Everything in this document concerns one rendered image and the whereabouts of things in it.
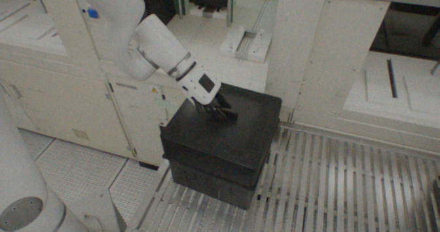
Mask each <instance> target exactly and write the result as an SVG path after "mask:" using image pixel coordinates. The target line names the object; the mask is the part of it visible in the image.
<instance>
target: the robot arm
mask: <svg viewBox="0 0 440 232"><path fill-rule="evenodd" d="M85 1H86V2H87V3H88V4H90V5H91V6H92V7H93V8H95V9H96V10H97V12H98V13H100V14H101V15H102V16H103V17H104V18H105V28H104V40H105V46H106V49H107V52H108V55H109V57H110V58H111V60H112V61H113V63H114V64H115V65H116V66H118V67H119V68H120V70H122V71H123V72H125V74H127V75H129V77H131V78H133V79H134V80H137V81H145V80H147V79H148V78H150V77H151V76H152V75H153V74H154V73H155V72H156V71H157V70H158V69H163V70H164V72H165V73H166V74H167V75H168V76H169V77H170V78H171V79H172V80H173V79H175V78H177V79H176V81H177V84H178V86H179V87H180V89H181V90H182V91H183V93H184V94H185V95H186V97H187V98H188V99H189V100H190V101H191V102H192V103H193V104H194V106H195V107H196V110H197V112H198V114H203V113H208V114H210V113H211V114H212V115H213V116H214V117H215V118H216V119H217V120H218V121H219V122H220V121H224V120H225V119H227V116H226V115H225V114H223V113H222V112H221V111H220V110H219V109H218V108H217V109H216V108H215V106H214V105H213V103H212V102H211V101H212V99H213V97H214V98H216V99H217V100H218V101H217V103H218V104H219V105H220V106H221V107H224V108H227V109H232V108H233V106H232V105H231V103H230V102H229V101H228V100H227V99H226V98H225V94H224V93H223V92H222V88H221V82H220V81H219V80H218V78H217V77H216V76H215V75H214V74H213V73H212V72H211V71H210V70H208V69H207V68H206V67H205V66H203V65H202V64H201V63H200V62H198V61H197V62H194V61H195V58H194V56H193V55H192V54H191V53H190V52H189V51H188V50H187V49H186V48H185V47H184V46H183V44H182V43H180V42H179V41H178V40H177V39H176V37H175V36H174V35H173V34H172V33H171V32H170V31H169V29H168V28H167V27H166V26H165V25H164V24H163V23H162V21H161V20H160V19H159V18H158V17H157V16H156V15H155V14H152V15H150V16H148V17H146V19H144V20H143V21H142V22H141V23H140V24H139V21H140V20H141V18H142V16H143V13H144V10H145V3H144V0H85ZM138 24H139V25H138ZM131 38H132V39H133V40H134V41H135V42H136V43H137V48H136V49H135V50H133V51H132V52H128V47H129V44H130V40H131ZM208 105H209V106H210V107H208ZM202 106H203V107H204V108H202ZM0 232H103V229H102V227H101V225H100V223H99V221H98V220H97V219H96V218H95V217H94V216H93V215H91V214H87V213H84V212H76V213H73V212H72V211H71V210H70V209H69V207H68V206H67V205H66V204H65V203H64V202H63V200H61V198H60V197H59V196H58V195H57V194H55V192H54V191H53V190H52V189H51V187H50V186H49V185H48V184H47V183H46V182H45V179H44V177H43V175H42V173H41V171H40V169H39V167H38V166H37V163H36V162H35V159H34V158H33V155H32V154H31V152H30V151H29V149H28V147H27V145H26V144H25V142H24V140H23V138H22V137H21V135H20V133H19V130H18V128H17V126H16V124H15V122H14V120H13V118H12V115H11V114H10V111H9V108H8V106H7V102H6V100H5V96H4V94H3V89H2V87H1V85H0Z"/></svg>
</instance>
